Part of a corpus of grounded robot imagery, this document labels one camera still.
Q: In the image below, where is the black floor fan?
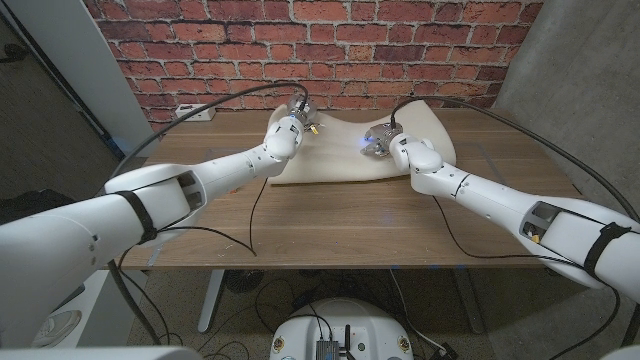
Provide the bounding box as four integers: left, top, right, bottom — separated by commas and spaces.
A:
223, 269, 265, 295

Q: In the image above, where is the black floor plug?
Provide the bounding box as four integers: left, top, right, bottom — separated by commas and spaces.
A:
429, 342, 459, 360

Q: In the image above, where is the thin black right camera cable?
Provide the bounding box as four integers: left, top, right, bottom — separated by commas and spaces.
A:
432, 195, 622, 360

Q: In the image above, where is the black cloth bundle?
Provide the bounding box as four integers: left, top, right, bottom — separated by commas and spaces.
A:
0, 188, 61, 226

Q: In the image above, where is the thin black camera cable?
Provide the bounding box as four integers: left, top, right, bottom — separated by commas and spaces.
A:
149, 177, 270, 257
432, 195, 622, 360

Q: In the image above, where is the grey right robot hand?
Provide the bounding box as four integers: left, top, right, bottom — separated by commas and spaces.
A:
359, 122, 405, 159

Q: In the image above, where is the red brick print backdrop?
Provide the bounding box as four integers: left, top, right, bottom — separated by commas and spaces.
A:
84, 0, 544, 139

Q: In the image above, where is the white table leg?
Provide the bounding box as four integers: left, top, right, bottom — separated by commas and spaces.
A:
197, 269, 226, 335

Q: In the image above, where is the white power strip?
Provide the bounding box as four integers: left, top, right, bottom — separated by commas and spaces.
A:
175, 103, 217, 123

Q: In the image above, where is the small grey electronics box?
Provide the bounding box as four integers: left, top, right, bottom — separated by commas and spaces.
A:
315, 339, 340, 360

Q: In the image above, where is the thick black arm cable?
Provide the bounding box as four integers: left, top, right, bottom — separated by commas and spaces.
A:
388, 95, 640, 224
107, 81, 310, 347

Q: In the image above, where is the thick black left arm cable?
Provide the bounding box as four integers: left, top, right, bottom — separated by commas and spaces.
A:
107, 81, 310, 347

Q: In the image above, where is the beige cloth sheet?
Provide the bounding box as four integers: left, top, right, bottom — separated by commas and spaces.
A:
267, 98, 457, 186

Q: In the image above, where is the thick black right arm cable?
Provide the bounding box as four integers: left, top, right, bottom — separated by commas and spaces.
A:
388, 95, 640, 224

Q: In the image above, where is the white floor cable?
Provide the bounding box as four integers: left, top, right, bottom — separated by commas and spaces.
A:
388, 269, 449, 354

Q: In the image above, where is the white sneaker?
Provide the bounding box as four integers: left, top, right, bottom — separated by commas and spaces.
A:
32, 309, 82, 349

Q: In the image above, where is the grey table leg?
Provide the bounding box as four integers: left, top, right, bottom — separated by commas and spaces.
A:
452, 269, 485, 335

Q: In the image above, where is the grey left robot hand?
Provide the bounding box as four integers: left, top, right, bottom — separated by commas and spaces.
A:
284, 93, 319, 126

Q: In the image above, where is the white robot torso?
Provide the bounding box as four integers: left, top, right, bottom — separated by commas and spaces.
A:
269, 298, 415, 360

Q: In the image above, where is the thin black left camera cable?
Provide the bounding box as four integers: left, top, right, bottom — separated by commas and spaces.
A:
149, 177, 270, 257

